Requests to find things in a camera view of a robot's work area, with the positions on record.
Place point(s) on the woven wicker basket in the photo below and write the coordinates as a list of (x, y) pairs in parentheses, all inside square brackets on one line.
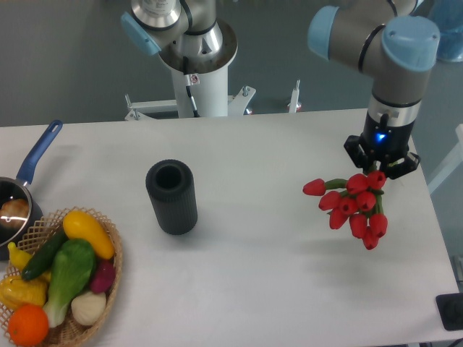
[(70, 332)]

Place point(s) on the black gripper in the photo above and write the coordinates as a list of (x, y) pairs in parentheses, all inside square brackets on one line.
[(384, 142)]

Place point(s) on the green cucumber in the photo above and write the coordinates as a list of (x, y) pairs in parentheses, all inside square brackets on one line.
[(43, 258)]

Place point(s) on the fried food piece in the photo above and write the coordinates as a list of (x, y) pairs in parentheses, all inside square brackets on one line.
[(14, 214)]

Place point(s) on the yellow corn cob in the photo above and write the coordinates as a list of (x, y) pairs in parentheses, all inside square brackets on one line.
[(16, 292)]

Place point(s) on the dark grey ribbed vase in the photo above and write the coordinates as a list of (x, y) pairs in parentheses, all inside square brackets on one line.
[(171, 189)]

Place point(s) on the green bok choy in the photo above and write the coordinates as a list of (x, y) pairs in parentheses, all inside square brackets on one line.
[(70, 273)]

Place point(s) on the small yellow banana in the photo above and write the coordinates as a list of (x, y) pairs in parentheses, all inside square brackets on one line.
[(17, 257)]

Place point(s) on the red tulip bouquet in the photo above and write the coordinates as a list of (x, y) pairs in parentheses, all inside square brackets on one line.
[(356, 201)]

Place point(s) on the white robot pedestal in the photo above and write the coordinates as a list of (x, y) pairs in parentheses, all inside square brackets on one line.
[(199, 66)]

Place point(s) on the blue handled saucepan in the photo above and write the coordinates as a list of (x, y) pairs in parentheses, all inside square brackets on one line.
[(18, 187)]

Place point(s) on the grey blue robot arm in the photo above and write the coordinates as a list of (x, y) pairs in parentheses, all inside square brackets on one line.
[(381, 39)]

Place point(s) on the orange fruit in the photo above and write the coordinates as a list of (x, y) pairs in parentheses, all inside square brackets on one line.
[(28, 326)]

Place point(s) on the white frame at right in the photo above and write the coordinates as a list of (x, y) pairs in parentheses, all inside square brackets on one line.
[(450, 162)]

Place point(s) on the blue transparent container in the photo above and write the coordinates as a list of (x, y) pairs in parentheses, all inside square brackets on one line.
[(447, 15)]

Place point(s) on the yellow squash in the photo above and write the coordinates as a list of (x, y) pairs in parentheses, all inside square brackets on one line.
[(78, 224)]

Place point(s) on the white garlic bulb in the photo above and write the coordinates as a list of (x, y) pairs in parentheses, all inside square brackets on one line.
[(88, 307)]

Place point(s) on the black device at edge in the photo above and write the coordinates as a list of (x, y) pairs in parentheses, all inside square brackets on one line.
[(450, 310)]

